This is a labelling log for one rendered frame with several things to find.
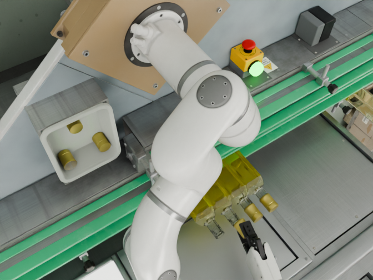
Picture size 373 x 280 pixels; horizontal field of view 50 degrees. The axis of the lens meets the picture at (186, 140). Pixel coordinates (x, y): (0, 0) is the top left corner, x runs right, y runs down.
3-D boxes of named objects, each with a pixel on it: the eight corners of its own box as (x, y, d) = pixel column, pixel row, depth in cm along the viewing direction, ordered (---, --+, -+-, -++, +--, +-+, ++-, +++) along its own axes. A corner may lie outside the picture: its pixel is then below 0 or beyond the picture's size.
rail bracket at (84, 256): (67, 240, 118) (87, 279, 111) (62, 231, 112) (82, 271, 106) (80, 234, 119) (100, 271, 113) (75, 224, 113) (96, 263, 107)
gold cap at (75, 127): (60, 115, 95) (67, 127, 93) (74, 109, 96) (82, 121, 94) (63, 124, 98) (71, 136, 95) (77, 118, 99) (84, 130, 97)
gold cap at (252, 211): (242, 213, 114) (252, 225, 111) (244, 207, 111) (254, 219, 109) (252, 206, 115) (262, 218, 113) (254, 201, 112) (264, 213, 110)
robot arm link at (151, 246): (140, 179, 76) (94, 239, 75) (162, 206, 63) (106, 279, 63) (191, 214, 81) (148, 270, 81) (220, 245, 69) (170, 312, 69)
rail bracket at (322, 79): (298, 69, 125) (329, 96, 119) (304, 51, 119) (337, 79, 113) (307, 65, 127) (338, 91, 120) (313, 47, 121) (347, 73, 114)
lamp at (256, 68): (246, 74, 120) (252, 80, 118) (248, 63, 116) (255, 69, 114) (258, 68, 121) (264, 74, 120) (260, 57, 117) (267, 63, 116)
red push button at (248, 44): (246, 58, 116) (247, 49, 113) (237, 50, 118) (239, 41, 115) (257, 53, 117) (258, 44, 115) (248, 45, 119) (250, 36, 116)
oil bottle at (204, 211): (161, 176, 122) (201, 231, 112) (160, 166, 117) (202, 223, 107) (176, 167, 124) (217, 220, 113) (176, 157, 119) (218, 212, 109)
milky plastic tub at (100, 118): (50, 162, 107) (63, 186, 103) (23, 109, 89) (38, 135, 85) (107, 134, 113) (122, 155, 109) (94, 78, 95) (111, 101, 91)
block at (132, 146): (124, 156, 115) (136, 174, 111) (120, 137, 107) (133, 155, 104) (135, 151, 116) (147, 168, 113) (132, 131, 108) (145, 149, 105)
